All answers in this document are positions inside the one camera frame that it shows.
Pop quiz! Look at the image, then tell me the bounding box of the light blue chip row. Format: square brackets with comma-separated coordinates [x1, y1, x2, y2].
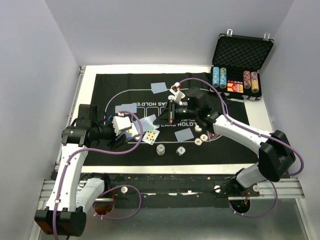
[212, 66, 220, 88]

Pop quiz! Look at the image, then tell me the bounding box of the teal chip row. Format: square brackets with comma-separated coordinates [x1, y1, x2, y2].
[219, 67, 227, 89]

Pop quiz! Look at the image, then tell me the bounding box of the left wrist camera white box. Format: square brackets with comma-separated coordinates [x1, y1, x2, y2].
[112, 116, 132, 136]

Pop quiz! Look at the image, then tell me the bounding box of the blue white chip stack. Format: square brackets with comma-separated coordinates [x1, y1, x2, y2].
[176, 146, 186, 156]

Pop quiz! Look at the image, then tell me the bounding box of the purple yellow chip row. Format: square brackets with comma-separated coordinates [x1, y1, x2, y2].
[250, 71, 259, 93]

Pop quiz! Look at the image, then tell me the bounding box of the blue yellow card box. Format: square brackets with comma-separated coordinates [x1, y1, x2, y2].
[124, 126, 140, 141]

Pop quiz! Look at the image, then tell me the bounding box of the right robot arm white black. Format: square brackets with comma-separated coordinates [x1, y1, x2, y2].
[153, 87, 296, 196]

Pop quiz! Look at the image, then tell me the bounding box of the black aluminium chip case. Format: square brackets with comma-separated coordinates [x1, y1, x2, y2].
[210, 29, 275, 101]

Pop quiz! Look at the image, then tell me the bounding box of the red chip row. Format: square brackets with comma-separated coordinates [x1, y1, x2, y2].
[243, 70, 251, 89]

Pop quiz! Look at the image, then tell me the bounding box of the grey white chip stack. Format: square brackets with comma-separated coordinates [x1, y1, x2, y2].
[156, 144, 166, 156]

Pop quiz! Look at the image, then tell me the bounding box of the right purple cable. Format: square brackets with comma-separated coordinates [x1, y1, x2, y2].
[174, 77, 306, 218]

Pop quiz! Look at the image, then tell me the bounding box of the black poker felt mat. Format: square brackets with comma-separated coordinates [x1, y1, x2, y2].
[84, 73, 258, 166]

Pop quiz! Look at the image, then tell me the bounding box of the red triangle mat logo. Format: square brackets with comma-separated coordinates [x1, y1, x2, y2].
[207, 132, 218, 142]

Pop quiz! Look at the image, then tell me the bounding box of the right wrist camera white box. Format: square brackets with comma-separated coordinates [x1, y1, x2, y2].
[169, 86, 186, 105]

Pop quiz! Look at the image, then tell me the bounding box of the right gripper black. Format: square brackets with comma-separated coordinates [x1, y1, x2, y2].
[153, 99, 198, 126]

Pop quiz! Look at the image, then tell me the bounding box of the red card deck in case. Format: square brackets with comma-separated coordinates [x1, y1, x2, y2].
[226, 80, 244, 94]

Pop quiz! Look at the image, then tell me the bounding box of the aluminium mounting rail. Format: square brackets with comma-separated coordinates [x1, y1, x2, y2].
[39, 178, 305, 202]

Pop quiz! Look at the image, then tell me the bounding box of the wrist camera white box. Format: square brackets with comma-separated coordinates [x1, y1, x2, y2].
[112, 116, 132, 136]
[169, 86, 186, 105]

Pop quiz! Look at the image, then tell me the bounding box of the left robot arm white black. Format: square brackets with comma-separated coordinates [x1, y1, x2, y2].
[34, 104, 132, 237]

